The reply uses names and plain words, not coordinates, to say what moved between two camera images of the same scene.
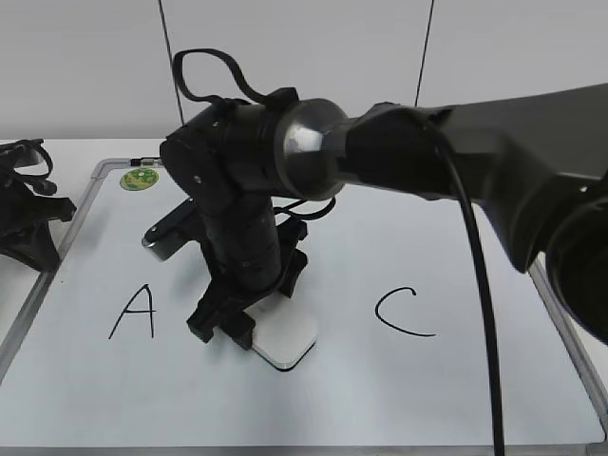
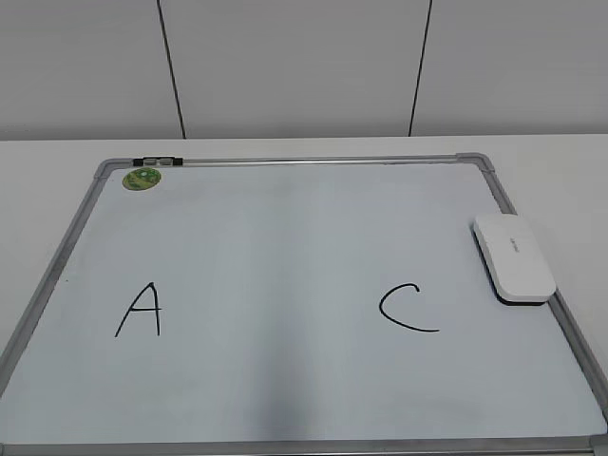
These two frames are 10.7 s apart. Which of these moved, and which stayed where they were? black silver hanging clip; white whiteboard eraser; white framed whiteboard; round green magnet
Moved: white whiteboard eraser
Stayed: round green magnet; white framed whiteboard; black silver hanging clip
